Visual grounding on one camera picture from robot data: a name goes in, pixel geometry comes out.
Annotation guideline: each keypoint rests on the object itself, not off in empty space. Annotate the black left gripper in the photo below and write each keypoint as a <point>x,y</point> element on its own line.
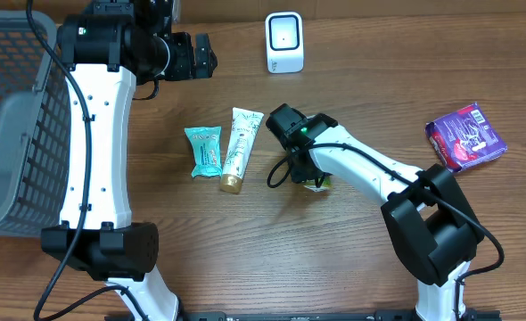
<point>202,56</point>

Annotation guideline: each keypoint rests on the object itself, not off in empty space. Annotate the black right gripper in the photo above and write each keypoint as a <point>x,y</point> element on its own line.
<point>301,172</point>

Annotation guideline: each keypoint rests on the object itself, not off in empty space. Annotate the white Pantene tube gold cap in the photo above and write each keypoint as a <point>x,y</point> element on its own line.
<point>245,126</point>

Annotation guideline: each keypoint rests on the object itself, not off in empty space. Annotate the teal wet wipes packet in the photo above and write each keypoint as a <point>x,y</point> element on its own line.
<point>205,142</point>

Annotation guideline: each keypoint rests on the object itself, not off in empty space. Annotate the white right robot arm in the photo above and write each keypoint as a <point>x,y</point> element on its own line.
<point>433,229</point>

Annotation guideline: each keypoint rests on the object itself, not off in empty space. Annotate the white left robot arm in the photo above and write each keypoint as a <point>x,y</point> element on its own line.
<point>105,53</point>

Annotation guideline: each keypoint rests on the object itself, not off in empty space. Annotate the white barcode scanner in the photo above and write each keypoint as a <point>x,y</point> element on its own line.
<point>284,42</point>

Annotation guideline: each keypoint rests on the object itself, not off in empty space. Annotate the dark grey plastic basket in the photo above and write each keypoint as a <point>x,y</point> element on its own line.
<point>34,127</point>

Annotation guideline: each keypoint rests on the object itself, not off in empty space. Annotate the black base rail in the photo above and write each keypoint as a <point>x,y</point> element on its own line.
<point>379,315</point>

